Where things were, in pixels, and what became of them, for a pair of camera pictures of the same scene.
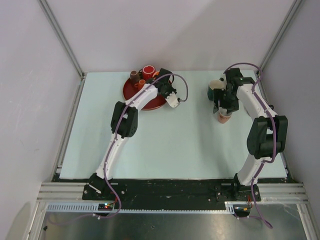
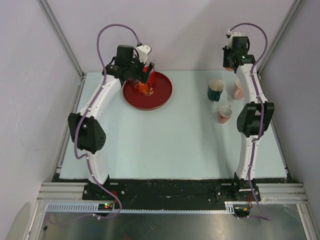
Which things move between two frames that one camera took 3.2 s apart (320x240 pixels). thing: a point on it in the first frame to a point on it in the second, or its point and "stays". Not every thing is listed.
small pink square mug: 222,119 stays
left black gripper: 171,90 to 142,76
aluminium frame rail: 57,192 stays
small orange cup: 140,84 stays
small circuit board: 105,206 stays
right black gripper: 232,107 to 225,51
